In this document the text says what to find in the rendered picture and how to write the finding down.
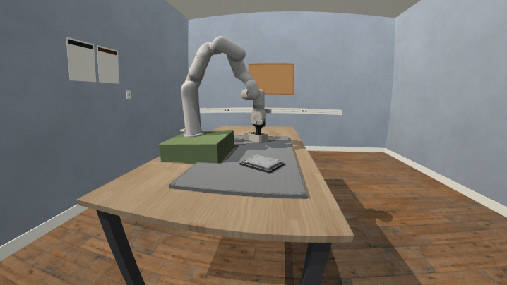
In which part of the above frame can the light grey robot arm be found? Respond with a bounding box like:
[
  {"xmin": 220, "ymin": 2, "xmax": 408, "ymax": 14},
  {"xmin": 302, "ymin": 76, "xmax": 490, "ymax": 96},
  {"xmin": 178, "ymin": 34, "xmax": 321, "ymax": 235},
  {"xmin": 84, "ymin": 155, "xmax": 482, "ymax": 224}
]
[{"xmin": 180, "ymin": 36, "xmax": 265, "ymax": 138}]

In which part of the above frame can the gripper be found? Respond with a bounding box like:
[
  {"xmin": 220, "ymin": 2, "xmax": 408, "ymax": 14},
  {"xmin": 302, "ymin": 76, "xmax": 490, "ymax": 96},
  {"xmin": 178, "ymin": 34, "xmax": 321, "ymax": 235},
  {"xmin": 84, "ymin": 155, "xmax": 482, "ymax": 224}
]
[{"xmin": 251, "ymin": 109, "xmax": 266, "ymax": 135}]

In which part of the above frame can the white operator panel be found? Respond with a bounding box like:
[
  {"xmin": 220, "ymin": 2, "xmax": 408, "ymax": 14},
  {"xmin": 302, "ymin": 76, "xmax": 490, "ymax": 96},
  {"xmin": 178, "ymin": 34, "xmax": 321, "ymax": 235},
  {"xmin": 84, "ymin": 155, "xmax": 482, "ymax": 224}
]
[{"xmin": 244, "ymin": 132, "xmax": 268, "ymax": 143}]

